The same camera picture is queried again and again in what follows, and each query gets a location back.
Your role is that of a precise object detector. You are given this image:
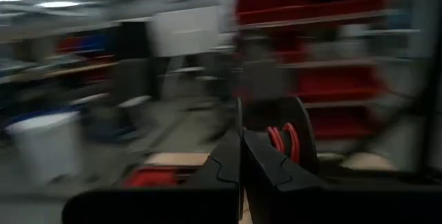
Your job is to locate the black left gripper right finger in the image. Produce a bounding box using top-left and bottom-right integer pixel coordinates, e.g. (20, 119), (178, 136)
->
(242, 129), (325, 224)

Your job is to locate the red collapsible bin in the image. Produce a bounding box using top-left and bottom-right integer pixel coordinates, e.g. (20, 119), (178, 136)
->
(122, 167), (194, 187)

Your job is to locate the white trash bin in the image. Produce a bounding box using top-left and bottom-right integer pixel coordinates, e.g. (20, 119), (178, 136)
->
(5, 111), (82, 183)

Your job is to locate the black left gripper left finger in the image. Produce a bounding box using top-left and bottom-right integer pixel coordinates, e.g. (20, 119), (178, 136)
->
(188, 129), (242, 224)

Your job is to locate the black partition panel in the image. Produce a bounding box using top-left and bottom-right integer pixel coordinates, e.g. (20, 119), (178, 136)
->
(113, 21), (153, 97)

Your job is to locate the wooden workbench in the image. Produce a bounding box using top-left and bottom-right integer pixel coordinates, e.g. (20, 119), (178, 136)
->
(0, 61), (118, 83)

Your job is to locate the white board panel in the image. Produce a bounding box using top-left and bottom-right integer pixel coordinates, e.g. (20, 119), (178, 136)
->
(148, 6), (225, 57)

